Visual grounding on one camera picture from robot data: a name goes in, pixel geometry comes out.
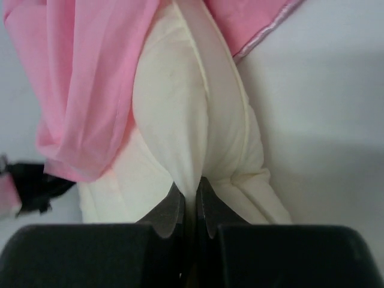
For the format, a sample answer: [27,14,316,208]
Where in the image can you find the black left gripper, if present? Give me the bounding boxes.
[1,154,76,218]

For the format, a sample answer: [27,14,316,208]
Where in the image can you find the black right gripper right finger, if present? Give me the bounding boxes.
[196,178,383,287]

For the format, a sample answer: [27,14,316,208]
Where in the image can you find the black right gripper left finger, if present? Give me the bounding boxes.
[1,185,185,287]

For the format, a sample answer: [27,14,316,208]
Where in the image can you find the cream bear print pillow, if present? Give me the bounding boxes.
[78,1,290,224]

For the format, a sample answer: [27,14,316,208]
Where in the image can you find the pink satin pillowcase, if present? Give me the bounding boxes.
[2,0,301,183]

